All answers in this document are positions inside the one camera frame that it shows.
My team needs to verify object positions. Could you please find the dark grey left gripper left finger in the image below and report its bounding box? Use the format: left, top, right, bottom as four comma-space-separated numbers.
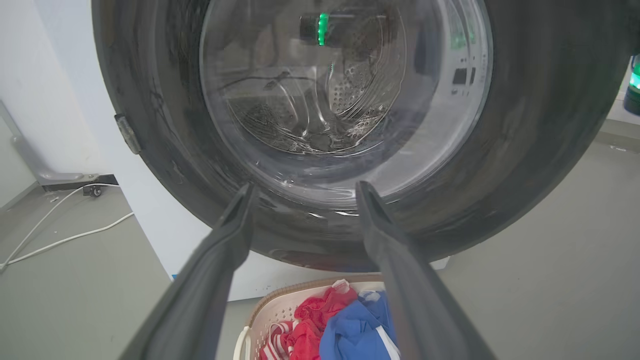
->
119, 182, 257, 360

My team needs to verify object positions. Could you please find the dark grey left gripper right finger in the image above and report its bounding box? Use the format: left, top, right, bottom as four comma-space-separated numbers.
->
355, 180, 497, 360

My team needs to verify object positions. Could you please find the white cable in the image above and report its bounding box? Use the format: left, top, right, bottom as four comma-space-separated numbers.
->
0, 212, 135, 267
0, 183, 121, 273

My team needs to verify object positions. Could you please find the blue garment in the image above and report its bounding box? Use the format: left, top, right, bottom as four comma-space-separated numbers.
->
319, 290, 399, 360

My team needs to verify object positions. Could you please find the round black washing machine door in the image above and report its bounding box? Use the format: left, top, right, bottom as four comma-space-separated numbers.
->
91, 0, 632, 273

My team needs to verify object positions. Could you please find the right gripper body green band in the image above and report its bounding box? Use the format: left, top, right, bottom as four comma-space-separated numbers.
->
623, 54, 640, 117

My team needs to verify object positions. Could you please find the grey rolling partition base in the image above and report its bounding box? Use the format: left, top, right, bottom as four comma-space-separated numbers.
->
0, 100, 120, 197

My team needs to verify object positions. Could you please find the white washing machine body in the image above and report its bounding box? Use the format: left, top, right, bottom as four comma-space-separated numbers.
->
34, 0, 451, 302

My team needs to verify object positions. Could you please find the red white striped garment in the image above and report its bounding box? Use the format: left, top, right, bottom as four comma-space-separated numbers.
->
259, 321, 296, 360

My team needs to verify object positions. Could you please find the white plastic laundry basket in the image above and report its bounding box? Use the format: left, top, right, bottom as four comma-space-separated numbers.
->
233, 273, 386, 360

